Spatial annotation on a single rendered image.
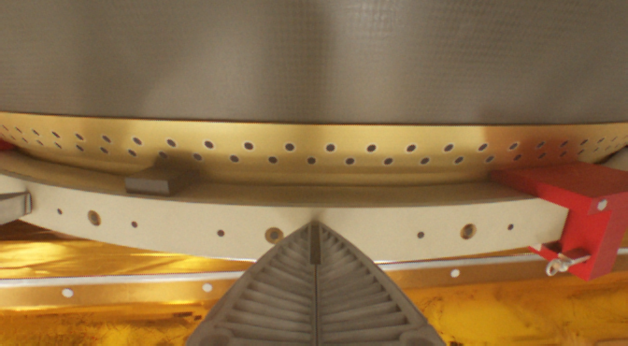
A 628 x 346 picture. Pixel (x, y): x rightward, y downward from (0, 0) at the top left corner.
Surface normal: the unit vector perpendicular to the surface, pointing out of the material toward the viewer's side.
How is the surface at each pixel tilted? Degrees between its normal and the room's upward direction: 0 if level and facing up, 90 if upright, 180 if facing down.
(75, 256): 90
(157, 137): 62
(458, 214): 90
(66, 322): 118
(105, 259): 90
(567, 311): 133
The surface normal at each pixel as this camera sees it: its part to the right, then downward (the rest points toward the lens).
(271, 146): -0.04, 0.67
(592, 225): -0.96, 0.05
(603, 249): 0.29, 0.23
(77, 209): -0.23, 0.22
